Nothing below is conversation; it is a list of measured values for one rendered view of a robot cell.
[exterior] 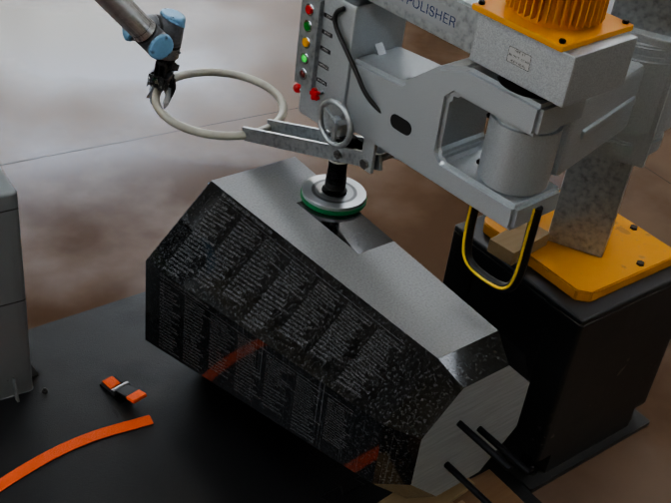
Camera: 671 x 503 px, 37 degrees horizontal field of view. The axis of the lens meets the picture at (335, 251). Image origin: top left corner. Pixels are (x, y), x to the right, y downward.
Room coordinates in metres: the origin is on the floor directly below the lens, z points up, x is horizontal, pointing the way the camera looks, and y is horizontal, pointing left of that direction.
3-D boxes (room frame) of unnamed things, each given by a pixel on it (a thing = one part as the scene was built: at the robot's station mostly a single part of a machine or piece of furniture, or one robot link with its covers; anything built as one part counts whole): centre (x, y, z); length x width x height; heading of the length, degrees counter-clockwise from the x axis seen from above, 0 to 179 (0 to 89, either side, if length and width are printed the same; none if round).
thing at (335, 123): (2.65, 0.03, 1.22); 0.15 x 0.10 x 0.15; 46
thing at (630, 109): (2.73, -0.70, 1.38); 0.74 x 0.34 x 0.25; 145
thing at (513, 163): (2.36, -0.44, 1.36); 0.19 x 0.19 x 0.20
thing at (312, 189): (2.82, 0.03, 0.86); 0.21 x 0.21 x 0.01
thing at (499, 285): (2.36, -0.44, 1.07); 0.23 x 0.03 x 0.32; 46
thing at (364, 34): (2.76, -0.03, 1.34); 0.36 x 0.22 x 0.45; 46
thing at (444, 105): (2.54, -0.24, 1.32); 0.74 x 0.23 x 0.49; 46
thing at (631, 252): (2.89, -0.81, 0.76); 0.49 x 0.49 x 0.05; 41
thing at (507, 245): (2.76, -0.59, 0.81); 0.20 x 0.10 x 0.05; 139
